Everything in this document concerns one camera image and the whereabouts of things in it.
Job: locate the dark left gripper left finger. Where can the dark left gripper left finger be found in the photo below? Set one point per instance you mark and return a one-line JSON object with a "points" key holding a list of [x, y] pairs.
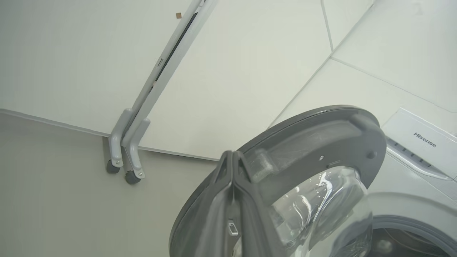
{"points": [[216, 221]]}

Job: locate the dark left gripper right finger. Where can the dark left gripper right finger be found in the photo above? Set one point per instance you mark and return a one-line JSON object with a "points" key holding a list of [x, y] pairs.
{"points": [[255, 232]]}

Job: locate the black washer door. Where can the black washer door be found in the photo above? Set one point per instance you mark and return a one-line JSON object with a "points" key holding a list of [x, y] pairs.
{"points": [[314, 142]]}

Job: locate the white front-load washing machine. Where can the white front-load washing machine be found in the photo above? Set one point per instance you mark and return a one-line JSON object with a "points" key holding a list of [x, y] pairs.
{"points": [[417, 150]]}

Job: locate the grey partition leg with caster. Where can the grey partition leg with caster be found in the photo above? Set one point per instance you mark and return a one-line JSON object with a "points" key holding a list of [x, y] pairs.
{"points": [[115, 142], [137, 157]]}

